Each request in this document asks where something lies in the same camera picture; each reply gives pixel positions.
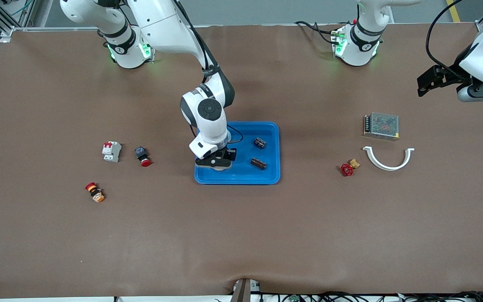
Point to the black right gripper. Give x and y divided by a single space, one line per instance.
230 153

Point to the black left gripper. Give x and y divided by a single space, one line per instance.
443 75

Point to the brown electrolytic capacitor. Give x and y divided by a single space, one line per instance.
258 163
260 143

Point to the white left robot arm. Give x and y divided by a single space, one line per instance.
361 46

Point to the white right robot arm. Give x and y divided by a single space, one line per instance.
162 25

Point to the blue plastic tray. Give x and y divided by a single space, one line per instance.
245 174

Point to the metal mesh power supply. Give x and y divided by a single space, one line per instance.
382 126

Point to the red push button black body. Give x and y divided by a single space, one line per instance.
142 155

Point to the red emergency button orange body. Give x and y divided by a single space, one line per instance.
94 192

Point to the white circuit breaker red switch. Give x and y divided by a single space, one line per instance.
111 152

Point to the metal table edge bracket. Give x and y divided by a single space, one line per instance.
243 291

